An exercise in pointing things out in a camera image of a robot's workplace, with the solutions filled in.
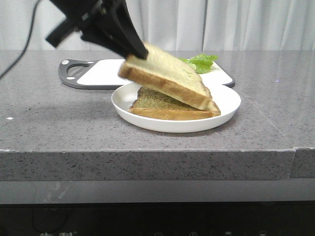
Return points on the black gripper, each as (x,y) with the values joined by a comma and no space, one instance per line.
(118,36)

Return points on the bread slice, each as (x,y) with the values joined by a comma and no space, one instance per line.
(153,104)
(169,75)

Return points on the green lettuce leaf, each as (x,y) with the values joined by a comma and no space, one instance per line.
(201,63)

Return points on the white cutting board grey rim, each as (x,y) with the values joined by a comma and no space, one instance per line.
(103,74)

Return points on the white curtain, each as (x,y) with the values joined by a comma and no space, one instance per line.
(181,25)

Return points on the white round plate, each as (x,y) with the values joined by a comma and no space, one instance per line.
(226,98)

